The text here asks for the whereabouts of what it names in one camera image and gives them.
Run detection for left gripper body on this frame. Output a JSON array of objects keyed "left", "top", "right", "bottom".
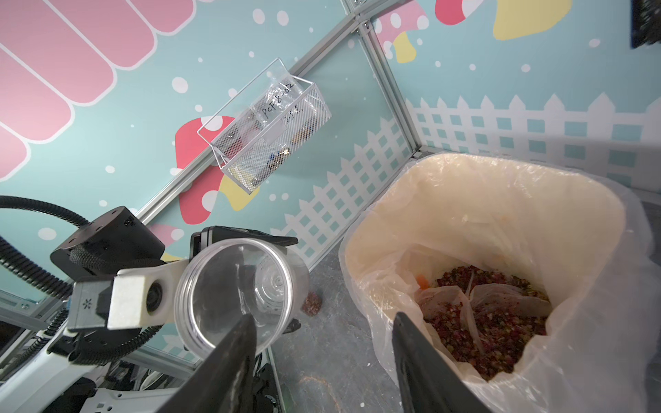
[{"left": 189, "top": 225, "right": 248, "bottom": 258}]

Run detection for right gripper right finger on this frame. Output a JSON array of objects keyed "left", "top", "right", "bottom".
[{"left": 392, "top": 313, "right": 489, "bottom": 413}]

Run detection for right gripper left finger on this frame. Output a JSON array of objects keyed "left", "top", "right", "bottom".
[{"left": 158, "top": 314, "right": 256, "bottom": 413}]

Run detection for clear plastic jar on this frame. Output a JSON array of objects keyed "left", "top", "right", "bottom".
[{"left": 174, "top": 239, "right": 310, "bottom": 359}]

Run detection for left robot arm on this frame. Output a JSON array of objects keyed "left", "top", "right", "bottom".
[{"left": 1, "top": 196, "right": 309, "bottom": 412}]

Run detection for dried flowers in bin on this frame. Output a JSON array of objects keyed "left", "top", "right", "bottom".
[{"left": 416, "top": 266, "right": 553, "bottom": 381}]

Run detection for plastic bag in basket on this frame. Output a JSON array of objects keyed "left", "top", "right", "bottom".
[{"left": 249, "top": 77, "right": 318, "bottom": 138}]

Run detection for clear plastic bin liner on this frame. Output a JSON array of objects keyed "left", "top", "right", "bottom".
[{"left": 337, "top": 151, "right": 661, "bottom": 413}]

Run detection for clear wire wall basket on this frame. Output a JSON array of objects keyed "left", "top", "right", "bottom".
[{"left": 197, "top": 59, "right": 332, "bottom": 194}]

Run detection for black wire mesh basket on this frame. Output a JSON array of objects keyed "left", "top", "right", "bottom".
[{"left": 630, "top": 0, "right": 661, "bottom": 49}]

